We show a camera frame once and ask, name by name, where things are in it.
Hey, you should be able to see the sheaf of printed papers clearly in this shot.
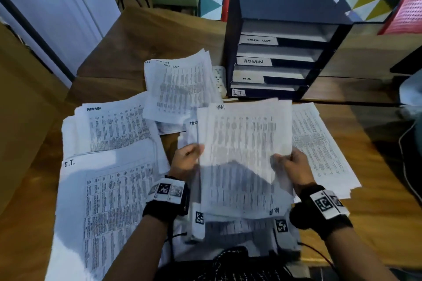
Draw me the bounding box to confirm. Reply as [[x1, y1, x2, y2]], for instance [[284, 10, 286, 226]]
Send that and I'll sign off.
[[196, 99, 295, 219]]

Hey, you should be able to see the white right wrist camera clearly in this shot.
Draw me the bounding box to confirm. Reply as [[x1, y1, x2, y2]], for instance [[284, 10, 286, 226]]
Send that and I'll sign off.
[[273, 214, 300, 252]]

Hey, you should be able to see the large pile of printed papers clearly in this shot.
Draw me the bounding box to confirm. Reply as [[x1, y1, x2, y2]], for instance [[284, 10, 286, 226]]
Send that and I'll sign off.
[[44, 140, 173, 281]]

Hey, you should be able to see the person's left forearm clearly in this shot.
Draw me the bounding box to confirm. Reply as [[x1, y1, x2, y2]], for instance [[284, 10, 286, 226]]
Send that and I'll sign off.
[[102, 214, 173, 281]]

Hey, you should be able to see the person's right forearm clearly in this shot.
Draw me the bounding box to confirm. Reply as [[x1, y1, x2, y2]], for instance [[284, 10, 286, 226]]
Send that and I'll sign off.
[[325, 224, 400, 281]]

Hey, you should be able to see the brown wooden board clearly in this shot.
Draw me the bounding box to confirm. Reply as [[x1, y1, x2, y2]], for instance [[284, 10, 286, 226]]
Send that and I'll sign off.
[[0, 23, 70, 214]]

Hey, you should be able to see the white power strip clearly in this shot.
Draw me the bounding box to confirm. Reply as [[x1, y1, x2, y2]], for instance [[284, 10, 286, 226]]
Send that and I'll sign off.
[[212, 65, 228, 99]]

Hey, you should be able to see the black wrist strap tracker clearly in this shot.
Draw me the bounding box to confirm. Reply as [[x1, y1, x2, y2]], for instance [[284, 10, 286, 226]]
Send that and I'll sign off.
[[142, 176, 191, 224], [289, 184, 353, 241]]

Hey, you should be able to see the person's right hand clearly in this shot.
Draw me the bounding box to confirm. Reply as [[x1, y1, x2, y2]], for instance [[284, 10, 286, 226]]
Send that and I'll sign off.
[[270, 147, 318, 195]]

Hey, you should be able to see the pile of printed table papers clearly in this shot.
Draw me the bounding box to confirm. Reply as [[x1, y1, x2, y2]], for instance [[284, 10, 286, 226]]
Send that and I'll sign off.
[[177, 118, 301, 260], [143, 48, 224, 125], [291, 102, 362, 200], [61, 91, 171, 173]]

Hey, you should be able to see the white cable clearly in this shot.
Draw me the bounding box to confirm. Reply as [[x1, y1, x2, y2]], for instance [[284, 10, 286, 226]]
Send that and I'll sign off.
[[398, 119, 422, 206]]

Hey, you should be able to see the black right wrist strap tracker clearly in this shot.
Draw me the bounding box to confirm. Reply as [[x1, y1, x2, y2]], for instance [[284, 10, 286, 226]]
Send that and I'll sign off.
[[289, 184, 353, 241]]

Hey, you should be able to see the white door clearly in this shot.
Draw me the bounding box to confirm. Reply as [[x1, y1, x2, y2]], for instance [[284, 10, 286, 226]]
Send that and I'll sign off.
[[0, 0, 121, 88]]

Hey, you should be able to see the red perforated panel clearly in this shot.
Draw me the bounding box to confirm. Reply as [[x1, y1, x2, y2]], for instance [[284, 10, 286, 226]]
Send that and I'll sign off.
[[378, 0, 422, 35]]

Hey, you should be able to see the pale grey cloth object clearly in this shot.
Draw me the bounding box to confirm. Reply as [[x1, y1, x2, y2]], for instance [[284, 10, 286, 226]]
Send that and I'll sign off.
[[398, 68, 422, 121]]

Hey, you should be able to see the person's black patterned clothing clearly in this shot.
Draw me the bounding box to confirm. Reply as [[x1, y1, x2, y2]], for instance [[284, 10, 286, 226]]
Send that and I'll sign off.
[[154, 246, 312, 281]]

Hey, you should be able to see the thin black cable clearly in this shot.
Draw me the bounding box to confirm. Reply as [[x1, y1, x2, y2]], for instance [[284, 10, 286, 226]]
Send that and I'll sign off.
[[298, 241, 338, 273]]

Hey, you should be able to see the person's left hand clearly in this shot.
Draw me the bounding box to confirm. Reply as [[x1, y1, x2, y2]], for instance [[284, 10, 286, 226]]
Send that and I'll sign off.
[[169, 143, 205, 182]]

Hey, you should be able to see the black flat object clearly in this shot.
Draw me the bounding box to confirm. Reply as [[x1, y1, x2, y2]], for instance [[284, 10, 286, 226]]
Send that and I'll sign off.
[[390, 45, 422, 76]]

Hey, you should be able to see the black left wrist strap tracker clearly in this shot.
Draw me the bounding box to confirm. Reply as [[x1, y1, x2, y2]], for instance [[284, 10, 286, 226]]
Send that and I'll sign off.
[[142, 176, 191, 224]]

